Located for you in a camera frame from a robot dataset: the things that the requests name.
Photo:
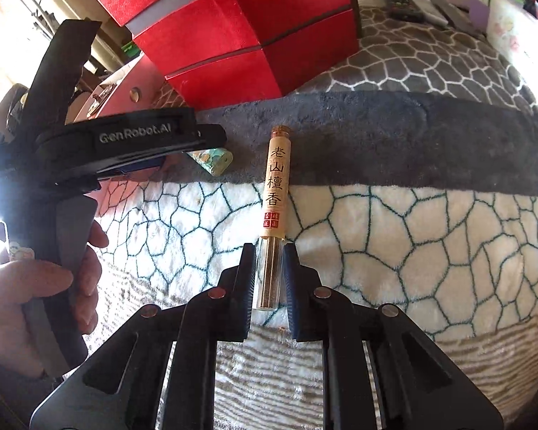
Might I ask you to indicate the corked glass incense tube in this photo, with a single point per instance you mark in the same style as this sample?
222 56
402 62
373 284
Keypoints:
273 197

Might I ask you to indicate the person's left hand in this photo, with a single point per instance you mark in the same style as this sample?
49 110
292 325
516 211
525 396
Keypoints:
9 300

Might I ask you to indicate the printed lighter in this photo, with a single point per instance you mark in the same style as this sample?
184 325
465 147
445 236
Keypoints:
210 160

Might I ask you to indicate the black remote control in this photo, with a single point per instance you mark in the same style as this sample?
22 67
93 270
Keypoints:
401 2

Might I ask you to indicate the grey remote control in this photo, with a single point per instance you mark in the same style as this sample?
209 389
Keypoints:
453 13

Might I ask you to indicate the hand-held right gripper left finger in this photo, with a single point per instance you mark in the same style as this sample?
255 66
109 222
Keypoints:
246 280

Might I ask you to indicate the red tiered gift box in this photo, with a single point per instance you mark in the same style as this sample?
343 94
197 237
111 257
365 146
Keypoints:
233 22

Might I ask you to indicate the white and pink cardboard box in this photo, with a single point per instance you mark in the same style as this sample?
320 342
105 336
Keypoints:
130 85

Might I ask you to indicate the grey and white patterned blanket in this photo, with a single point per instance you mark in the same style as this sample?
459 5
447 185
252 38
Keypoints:
385 233

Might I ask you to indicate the white floral tissue pack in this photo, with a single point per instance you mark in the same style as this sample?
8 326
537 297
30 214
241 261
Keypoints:
524 40

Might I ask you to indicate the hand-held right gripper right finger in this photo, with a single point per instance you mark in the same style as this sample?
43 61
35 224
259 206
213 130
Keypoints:
292 286

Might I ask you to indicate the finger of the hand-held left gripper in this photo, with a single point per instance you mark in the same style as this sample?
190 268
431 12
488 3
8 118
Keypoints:
208 136
139 169

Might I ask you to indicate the purple paper bag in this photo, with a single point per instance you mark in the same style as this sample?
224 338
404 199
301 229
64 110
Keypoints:
482 4

